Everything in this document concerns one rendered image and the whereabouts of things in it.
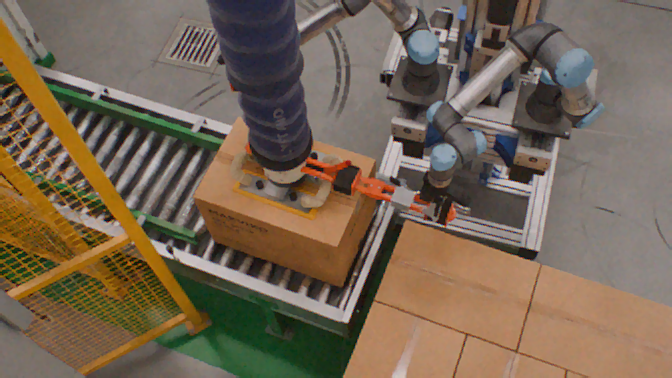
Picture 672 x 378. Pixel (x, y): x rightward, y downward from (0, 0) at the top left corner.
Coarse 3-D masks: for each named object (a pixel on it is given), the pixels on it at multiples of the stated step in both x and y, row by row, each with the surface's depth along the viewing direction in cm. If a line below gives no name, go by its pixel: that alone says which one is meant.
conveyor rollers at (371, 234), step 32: (0, 96) 342; (32, 128) 332; (96, 128) 326; (64, 160) 320; (96, 160) 317; (160, 160) 317; (192, 160) 315; (160, 192) 308; (224, 256) 290; (320, 288) 282; (352, 288) 280
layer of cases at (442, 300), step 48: (432, 240) 289; (384, 288) 280; (432, 288) 279; (480, 288) 278; (528, 288) 277; (576, 288) 276; (384, 336) 270; (432, 336) 269; (480, 336) 268; (528, 336) 267; (576, 336) 266; (624, 336) 265
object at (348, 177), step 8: (344, 168) 245; (352, 168) 244; (360, 168) 243; (336, 176) 243; (344, 176) 243; (352, 176) 243; (336, 184) 241; (344, 184) 241; (352, 184) 240; (344, 192) 243; (352, 192) 242
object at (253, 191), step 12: (252, 180) 258; (264, 180) 258; (240, 192) 257; (252, 192) 256; (288, 192) 255; (300, 192) 255; (276, 204) 253; (288, 204) 252; (300, 204) 252; (312, 216) 250
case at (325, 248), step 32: (224, 160) 266; (352, 160) 263; (224, 192) 259; (224, 224) 271; (256, 224) 257; (288, 224) 251; (320, 224) 250; (352, 224) 259; (256, 256) 288; (288, 256) 273; (320, 256) 260; (352, 256) 280
